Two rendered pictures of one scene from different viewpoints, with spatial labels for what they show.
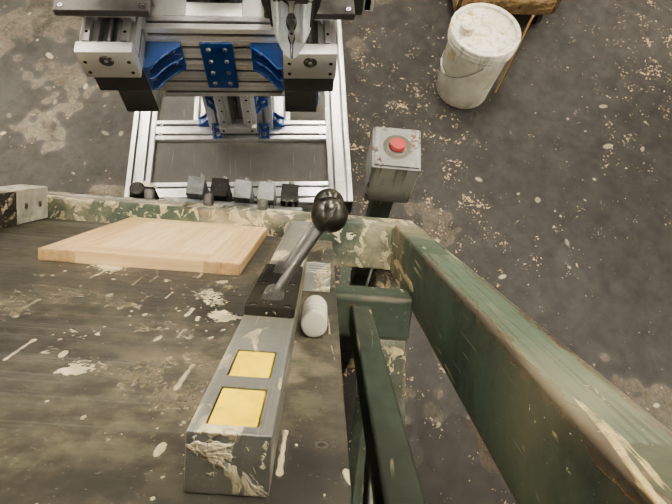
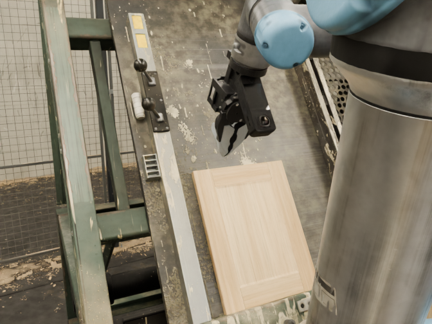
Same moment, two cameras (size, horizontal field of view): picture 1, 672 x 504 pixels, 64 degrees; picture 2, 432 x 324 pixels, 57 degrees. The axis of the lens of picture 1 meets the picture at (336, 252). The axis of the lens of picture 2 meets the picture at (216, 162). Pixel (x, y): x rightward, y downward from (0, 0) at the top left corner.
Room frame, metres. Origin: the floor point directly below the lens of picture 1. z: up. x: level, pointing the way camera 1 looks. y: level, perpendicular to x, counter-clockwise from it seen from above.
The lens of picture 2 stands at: (1.37, -0.18, 1.54)
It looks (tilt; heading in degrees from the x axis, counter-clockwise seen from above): 14 degrees down; 160
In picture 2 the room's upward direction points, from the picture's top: straight up
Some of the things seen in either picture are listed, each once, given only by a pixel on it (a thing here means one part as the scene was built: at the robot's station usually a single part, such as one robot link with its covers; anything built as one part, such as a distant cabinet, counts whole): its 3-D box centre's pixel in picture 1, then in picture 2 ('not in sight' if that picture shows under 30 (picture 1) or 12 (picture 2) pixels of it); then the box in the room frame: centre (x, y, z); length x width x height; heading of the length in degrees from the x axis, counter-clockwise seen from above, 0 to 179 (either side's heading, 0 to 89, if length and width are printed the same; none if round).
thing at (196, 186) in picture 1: (223, 203); not in sight; (0.66, 0.33, 0.69); 0.50 x 0.14 x 0.24; 95
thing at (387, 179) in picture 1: (391, 166); not in sight; (0.77, -0.11, 0.84); 0.12 x 0.12 x 0.18; 5
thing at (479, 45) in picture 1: (478, 52); not in sight; (1.81, -0.47, 0.24); 0.32 x 0.30 x 0.47; 101
